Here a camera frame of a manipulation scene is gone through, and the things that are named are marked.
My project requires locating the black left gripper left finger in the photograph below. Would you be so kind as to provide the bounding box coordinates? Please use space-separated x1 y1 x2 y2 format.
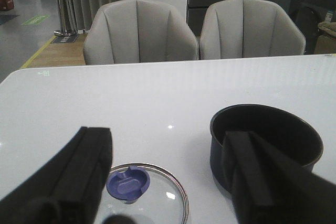
1 127 112 223

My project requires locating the blue saucepan with handle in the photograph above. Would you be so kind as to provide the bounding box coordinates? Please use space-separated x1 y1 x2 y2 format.
209 104 323 191

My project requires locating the beige cushion at right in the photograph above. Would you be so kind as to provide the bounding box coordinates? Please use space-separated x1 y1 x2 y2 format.
318 22 336 37

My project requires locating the grey upholstered chair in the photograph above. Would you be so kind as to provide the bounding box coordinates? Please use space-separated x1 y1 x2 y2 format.
199 0 306 60
83 0 198 65

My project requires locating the glass lid blue knob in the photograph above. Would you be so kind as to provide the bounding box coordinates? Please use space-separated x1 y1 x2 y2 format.
94 163 189 223

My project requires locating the dark appliance at right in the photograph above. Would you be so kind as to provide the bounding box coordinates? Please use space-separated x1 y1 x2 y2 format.
288 0 335 54

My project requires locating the right grey upholstered chair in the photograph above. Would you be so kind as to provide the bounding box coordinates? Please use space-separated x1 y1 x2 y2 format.
199 0 306 60

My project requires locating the left grey upholstered chair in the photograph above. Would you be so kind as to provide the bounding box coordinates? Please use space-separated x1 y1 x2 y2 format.
83 0 198 65

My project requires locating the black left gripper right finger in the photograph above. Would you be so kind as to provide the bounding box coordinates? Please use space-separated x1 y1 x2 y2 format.
224 131 335 223

